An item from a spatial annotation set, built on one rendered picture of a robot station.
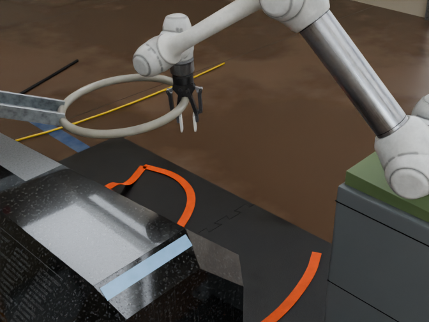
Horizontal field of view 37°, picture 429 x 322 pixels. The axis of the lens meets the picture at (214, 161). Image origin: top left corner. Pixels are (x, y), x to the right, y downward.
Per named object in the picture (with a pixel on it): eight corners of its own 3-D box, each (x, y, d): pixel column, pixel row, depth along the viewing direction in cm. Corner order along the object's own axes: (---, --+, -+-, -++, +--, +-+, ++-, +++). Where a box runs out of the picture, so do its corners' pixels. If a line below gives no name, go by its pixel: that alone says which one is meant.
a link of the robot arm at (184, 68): (169, 53, 230) (171, 68, 233) (166, 62, 222) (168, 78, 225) (194, 52, 229) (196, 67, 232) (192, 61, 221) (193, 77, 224)
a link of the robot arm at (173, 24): (175, 50, 232) (155, 63, 222) (170, 7, 224) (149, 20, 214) (201, 53, 227) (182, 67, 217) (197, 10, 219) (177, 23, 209)
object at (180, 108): (57, 151, 213) (55, 143, 212) (58, 92, 255) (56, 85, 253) (200, 124, 219) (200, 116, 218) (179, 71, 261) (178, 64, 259)
